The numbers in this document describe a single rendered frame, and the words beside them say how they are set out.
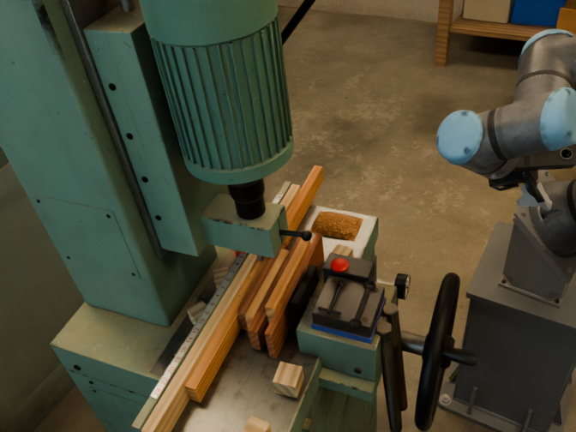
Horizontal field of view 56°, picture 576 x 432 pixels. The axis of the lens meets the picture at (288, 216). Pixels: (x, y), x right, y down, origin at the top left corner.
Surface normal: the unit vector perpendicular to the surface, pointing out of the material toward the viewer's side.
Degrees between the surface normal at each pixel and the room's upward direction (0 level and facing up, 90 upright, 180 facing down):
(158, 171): 90
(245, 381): 0
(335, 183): 0
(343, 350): 90
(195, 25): 90
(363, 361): 90
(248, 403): 0
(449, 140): 53
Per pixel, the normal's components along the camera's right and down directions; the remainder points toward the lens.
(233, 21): 0.44, 0.55
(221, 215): -0.11, -0.75
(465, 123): -0.76, -0.14
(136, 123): -0.37, 0.64
